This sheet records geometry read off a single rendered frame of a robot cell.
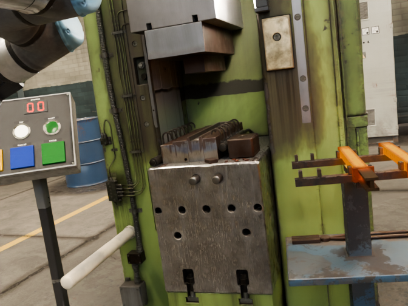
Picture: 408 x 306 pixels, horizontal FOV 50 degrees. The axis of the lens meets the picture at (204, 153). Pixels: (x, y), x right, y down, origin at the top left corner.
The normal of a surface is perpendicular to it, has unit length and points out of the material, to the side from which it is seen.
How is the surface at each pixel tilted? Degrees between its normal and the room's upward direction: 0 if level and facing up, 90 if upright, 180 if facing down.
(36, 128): 60
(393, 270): 0
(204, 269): 90
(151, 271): 90
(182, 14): 90
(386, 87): 90
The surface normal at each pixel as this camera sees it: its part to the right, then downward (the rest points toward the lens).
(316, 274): -0.12, -0.98
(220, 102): -0.29, 0.19
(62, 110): 0.06, -0.36
